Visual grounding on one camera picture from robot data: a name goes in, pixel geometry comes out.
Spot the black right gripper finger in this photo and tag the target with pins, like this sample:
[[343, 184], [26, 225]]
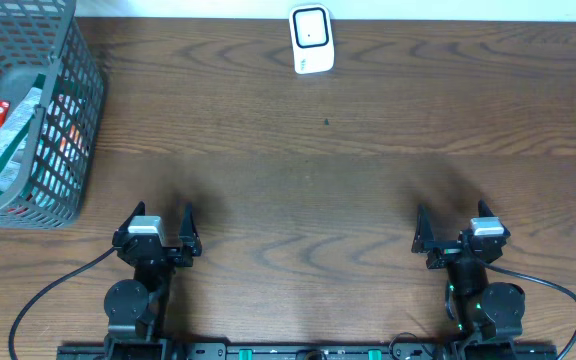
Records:
[[484, 210], [424, 238]]

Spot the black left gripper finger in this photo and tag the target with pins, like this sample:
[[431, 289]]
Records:
[[187, 232], [139, 210]]

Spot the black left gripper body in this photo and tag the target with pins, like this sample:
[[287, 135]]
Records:
[[182, 261]]

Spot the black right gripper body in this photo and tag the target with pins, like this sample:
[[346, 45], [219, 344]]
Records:
[[445, 252]]

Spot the green 3M glove package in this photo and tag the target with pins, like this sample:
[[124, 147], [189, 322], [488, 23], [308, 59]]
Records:
[[14, 132]]

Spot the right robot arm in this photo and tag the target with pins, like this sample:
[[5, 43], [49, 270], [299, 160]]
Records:
[[490, 314]]

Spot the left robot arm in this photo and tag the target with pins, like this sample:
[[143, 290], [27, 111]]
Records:
[[136, 307]]

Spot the white barcode scanner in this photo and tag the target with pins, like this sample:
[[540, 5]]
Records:
[[312, 39]]

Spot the grey plastic mesh basket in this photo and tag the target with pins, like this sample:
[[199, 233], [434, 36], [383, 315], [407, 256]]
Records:
[[43, 37]]

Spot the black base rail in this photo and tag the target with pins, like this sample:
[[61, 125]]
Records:
[[220, 351]]

